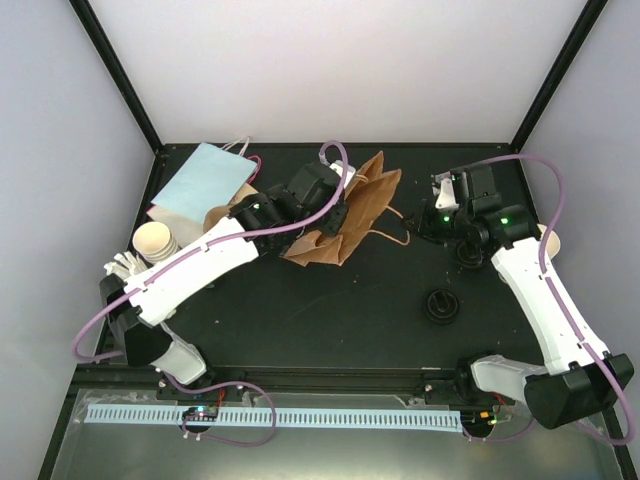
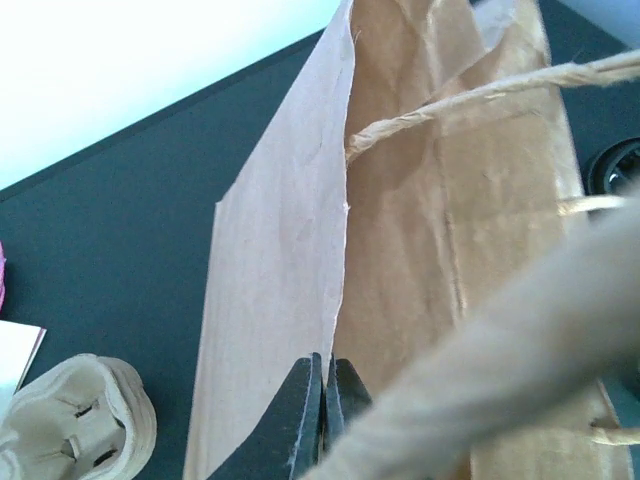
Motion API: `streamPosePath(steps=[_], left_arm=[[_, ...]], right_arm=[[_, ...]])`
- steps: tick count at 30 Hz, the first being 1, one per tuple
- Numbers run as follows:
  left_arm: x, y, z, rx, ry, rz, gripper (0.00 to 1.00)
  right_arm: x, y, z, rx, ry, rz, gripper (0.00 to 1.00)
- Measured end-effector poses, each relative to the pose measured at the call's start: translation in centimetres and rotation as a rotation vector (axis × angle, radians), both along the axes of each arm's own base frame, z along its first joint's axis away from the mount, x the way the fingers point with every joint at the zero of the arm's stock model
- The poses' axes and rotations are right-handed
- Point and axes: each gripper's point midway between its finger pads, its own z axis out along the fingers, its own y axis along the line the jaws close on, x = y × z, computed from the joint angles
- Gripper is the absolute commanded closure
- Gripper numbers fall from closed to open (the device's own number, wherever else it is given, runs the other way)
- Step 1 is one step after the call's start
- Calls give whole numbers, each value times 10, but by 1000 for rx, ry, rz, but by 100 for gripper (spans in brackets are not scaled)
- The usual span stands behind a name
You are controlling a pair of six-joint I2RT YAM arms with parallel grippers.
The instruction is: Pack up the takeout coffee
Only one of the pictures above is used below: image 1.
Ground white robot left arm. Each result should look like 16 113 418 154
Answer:
106 161 355 399

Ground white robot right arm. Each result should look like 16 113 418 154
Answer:
415 161 634 429

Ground black coffee cup lid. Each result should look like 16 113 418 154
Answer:
422 288 460 325

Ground black lid stack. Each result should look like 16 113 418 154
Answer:
454 241 486 269

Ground small brown paper bag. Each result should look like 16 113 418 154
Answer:
232 183 257 205

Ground right paper cup stack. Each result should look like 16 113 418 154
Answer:
538 224 561 260

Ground paper cup stack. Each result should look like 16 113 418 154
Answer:
538 224 561 260
132 221 180 265

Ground brown pulp cup carrier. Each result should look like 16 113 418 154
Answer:
203 204 245 233

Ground light blue paper bag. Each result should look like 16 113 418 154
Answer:
152 143 257 223

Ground left paper cup stack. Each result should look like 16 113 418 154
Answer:
132 221 180 265

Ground white plastic cutlery bundle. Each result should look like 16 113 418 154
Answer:
104 251 148 280

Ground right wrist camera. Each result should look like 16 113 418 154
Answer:
432 172 460 211

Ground black aluminium rail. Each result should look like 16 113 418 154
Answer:
185 366 461 404

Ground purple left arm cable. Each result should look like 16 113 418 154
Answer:
72 139 359 446

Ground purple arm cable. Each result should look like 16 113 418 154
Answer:
434 152 636 447
72 139 359 446

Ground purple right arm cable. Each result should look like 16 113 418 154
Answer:
434 152 636 447

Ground light blue cable duct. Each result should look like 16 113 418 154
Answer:
84 404 463 433

